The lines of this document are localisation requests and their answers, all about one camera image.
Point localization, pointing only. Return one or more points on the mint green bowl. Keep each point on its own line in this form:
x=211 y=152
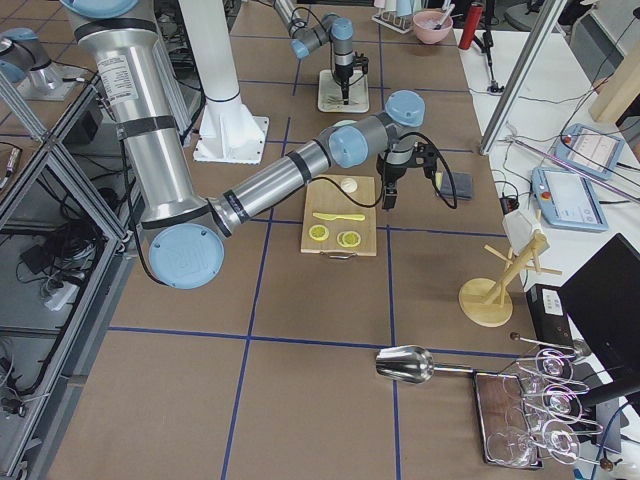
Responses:
x=345 y=122

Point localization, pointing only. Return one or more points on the white wire cup rack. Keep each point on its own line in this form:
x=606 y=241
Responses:
x=396 y=14

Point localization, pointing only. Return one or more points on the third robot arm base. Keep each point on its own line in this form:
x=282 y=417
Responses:
x=26 y=63

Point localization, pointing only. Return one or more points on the white steamed bun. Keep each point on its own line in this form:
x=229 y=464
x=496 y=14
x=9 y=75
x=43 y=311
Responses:
x=348 y=185

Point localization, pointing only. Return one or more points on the near teach pendant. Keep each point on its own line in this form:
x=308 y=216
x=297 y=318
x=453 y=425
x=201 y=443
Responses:
x=567 y=200

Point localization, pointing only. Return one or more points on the aluminium frame post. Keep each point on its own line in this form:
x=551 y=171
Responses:
x=536 y=39

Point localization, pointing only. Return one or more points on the lemon slice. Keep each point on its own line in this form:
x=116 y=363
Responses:
x=349 y=239
x=319 y=232

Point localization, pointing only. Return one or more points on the glass rack tray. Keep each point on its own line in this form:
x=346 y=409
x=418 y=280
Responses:
x=498 y=400

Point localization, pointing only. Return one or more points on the wooden mug tree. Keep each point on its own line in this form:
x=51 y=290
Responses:
x=486 y=302

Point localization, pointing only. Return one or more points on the teach pendant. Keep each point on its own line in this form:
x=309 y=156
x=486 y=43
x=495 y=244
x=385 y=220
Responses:
x=589 y=150
x=567 y=200

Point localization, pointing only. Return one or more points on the black monitor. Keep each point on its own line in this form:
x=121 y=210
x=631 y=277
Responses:
x=602 y=300

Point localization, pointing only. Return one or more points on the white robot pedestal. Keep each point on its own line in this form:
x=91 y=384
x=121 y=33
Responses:
x=229 y=133

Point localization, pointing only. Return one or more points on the far teach pendant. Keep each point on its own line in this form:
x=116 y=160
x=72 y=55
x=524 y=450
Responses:
x=589 y=150

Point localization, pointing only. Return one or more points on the pink mixing bowl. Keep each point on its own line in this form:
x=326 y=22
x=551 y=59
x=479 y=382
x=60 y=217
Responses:
x=428 y=27

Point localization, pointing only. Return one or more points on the metal scoop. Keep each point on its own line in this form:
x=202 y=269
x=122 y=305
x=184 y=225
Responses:
x=413 y=364

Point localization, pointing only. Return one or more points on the yellow plastic knife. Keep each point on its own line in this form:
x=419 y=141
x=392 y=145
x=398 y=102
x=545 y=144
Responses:
x=358 y=217

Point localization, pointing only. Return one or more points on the red cylinder bottle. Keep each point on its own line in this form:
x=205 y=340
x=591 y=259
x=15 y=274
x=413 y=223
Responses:
x=473 y=17

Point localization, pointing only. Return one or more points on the grey folded cloth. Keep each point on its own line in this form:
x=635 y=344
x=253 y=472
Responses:
x=463 y=189

